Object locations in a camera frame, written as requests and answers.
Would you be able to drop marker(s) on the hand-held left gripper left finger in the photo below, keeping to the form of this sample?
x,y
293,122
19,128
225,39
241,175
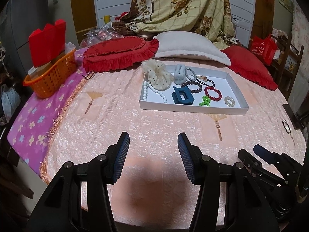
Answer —
x,y
120,154

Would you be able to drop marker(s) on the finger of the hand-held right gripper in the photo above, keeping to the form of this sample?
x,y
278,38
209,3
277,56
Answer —
x,y
247,160
264,153

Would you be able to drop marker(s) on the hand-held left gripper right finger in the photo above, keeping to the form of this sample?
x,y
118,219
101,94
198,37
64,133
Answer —
x,y
187,157

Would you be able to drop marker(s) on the white shallow cardboard box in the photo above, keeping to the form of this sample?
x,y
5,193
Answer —
x,y
217,106

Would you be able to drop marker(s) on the blue hair claw clip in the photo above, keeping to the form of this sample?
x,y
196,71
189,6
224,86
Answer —
x,y
177,98

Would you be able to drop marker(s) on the light blue fluffy scrunchie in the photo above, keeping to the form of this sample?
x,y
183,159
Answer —
x,y
179,76

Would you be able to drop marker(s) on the cream dotted organza scrunchie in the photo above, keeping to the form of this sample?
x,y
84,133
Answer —
x,y
157,76

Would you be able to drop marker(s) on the pink textured bed blanket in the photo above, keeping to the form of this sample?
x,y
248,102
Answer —
x,y
149,130

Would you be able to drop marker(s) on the purple flowered bed sheet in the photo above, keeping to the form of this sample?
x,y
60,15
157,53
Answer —
x,y
31,130

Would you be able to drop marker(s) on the wooden chair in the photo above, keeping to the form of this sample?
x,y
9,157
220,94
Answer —
x,y
289,58

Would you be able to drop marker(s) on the red ruffled cushion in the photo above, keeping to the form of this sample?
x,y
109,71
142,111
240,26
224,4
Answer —
x,y
113,53

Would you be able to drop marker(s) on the orange plastic basket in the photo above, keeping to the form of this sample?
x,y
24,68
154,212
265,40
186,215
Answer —
x,y
52,79

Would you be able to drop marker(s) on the red shopping bag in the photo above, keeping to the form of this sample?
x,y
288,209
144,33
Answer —
x,y
264,48

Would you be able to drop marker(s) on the white pillow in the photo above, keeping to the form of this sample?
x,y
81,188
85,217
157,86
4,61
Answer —
x,y
188,46

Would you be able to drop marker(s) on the cardboard box in basket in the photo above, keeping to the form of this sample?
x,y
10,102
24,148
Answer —
x,y
42,69

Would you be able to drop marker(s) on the small white plastic bag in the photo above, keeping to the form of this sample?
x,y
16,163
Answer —
x,y
70,47

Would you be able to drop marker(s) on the clear plastic bag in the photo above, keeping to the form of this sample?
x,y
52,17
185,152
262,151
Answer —
x,y
97,35

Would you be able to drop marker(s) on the red paper bag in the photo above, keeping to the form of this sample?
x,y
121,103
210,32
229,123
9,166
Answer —
x,y
47,42

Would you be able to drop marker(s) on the yellow bottle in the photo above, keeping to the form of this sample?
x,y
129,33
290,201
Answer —
x,y
106,20

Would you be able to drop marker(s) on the floral yellow blanket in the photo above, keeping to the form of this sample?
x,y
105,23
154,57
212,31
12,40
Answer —
x,y
183,7

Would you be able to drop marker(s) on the dark furniture frame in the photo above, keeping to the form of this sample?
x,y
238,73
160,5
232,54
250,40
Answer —
x,y
293,116

